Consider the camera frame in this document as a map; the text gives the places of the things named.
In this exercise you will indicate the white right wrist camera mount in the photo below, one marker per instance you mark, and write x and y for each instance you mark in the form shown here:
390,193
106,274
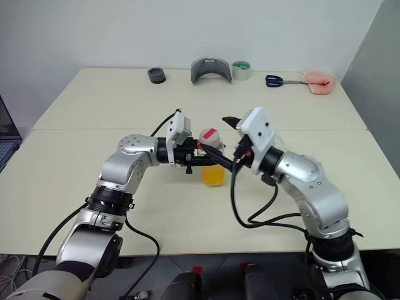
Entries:
259,134

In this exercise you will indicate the dark rounded shape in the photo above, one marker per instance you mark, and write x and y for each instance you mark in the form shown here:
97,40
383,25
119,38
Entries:
184,286
259,281

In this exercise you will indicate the clear bottle with orange drink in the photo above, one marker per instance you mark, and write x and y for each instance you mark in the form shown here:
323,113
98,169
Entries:
214,178

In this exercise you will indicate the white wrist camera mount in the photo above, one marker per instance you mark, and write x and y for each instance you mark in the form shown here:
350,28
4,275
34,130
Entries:
259,134
175,128

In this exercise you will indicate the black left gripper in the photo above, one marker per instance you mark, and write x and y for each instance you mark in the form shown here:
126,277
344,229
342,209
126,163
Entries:
184,153

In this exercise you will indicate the white tape roll green core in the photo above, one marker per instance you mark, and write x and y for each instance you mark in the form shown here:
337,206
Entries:
240,75

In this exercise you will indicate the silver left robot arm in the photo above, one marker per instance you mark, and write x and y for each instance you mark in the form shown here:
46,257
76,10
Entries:
125,168

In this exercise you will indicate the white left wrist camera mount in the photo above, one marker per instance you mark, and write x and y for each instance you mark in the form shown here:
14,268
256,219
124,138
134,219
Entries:
175,128

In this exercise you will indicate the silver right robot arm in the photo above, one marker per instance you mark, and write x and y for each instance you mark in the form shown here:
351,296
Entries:
315,187

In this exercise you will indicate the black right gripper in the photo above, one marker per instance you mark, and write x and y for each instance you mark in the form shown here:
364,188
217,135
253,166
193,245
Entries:
243,150

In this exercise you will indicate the black round tape roll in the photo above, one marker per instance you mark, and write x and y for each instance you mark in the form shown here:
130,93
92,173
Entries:
156,78

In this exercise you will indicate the pink cloth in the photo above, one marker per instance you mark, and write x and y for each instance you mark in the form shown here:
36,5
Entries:
318,81

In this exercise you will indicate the grey partition panel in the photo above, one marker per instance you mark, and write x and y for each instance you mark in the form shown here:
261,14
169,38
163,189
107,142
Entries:
381,62

